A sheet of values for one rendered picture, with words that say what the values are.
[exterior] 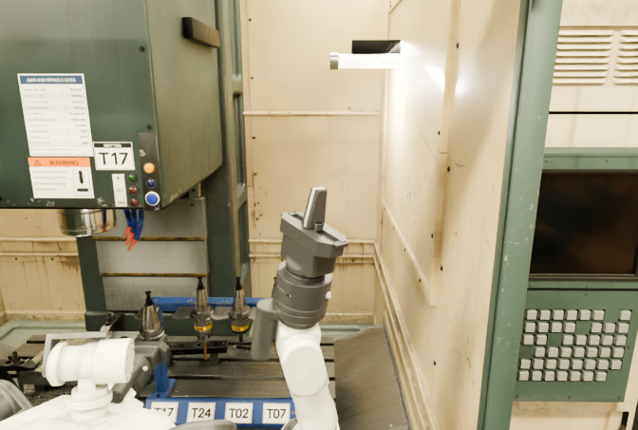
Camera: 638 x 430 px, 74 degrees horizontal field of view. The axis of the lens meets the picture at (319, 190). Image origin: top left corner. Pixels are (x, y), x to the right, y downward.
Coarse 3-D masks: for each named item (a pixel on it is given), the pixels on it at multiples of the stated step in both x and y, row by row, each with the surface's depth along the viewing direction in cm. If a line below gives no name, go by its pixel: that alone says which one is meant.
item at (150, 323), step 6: (144, 306) 113; (150, 306) 113; (144, 312) 113; (150, 312) 113; (156, 312) 115; (144, 318) 113; (150, 318) 113; (156, 318) 115; (144, 324) 114; (150, 324) 114; (156, 324) 114; (144, 330) 114; (150, 330) 114
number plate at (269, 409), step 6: (264, 408) 125; (270, 408) 125; (276, 408) 125; (282, 408) 125; (288, 408) 125; (264, 414) 124; (270, 414) 124; (276, 414) 124; (282, 414) 124; (288, 414) 124; (264, 420) 124; (270, 420) 124; (276, 420) 124; (282, 420) 124; (288, 420) 124
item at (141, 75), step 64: (0, 0) 99; (64, 0) 99; (128, 0) 99; (192, 0) 133; (0, 64) 103; (64, 64) 103; (128, 64) 102; (192, 64) 133; (0, 128) 106; (128, 128) 106; (192, 128) 133; (0, 192) 110
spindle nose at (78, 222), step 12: (60, 216) 126; (72, 216) 125; (84, 216) 125; (96, 216) 127; (108, 216) 131; (60, 228) 128; (72, 228) 126; (84, 228) 126; (96, 228) 128; (108, 228) 131
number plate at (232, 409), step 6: (228, 402) 126; (228, 408) 125; (234, 408) 125; (240, 408) 125; (246, 408) 125; (252, 408) 125; (228, 414) 124; (234, 414) 124; (240, 414) 124; (246, 414) 124; (228, 420) 124; (234, 420) 124; (240, 420) 124; (246, 420) 124
